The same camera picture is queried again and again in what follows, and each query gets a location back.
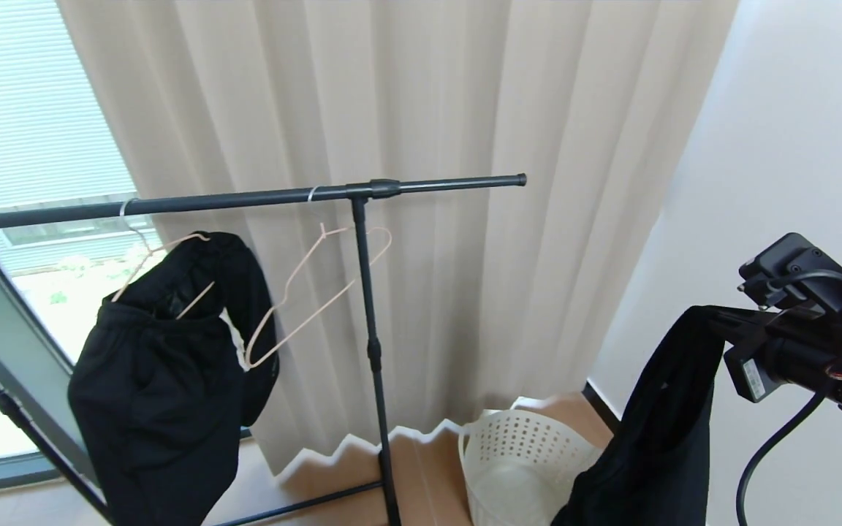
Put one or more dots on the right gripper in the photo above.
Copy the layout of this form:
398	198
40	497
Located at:
794	361

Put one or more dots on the black garment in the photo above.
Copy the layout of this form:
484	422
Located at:
655	438

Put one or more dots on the black shorts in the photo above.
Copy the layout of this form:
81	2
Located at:
158	409

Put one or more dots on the pink clothes hanger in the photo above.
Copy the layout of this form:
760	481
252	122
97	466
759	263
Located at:
297	274
132	272

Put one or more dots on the white laundry basket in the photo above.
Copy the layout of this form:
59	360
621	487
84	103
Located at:
516	446

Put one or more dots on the black clothes rack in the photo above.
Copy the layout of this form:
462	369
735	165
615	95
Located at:
245	198

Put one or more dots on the beige curtain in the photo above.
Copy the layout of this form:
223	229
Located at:
465	109

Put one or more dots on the window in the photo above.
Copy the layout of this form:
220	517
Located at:
26	109

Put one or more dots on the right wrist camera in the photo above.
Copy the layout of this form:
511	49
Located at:
794	263

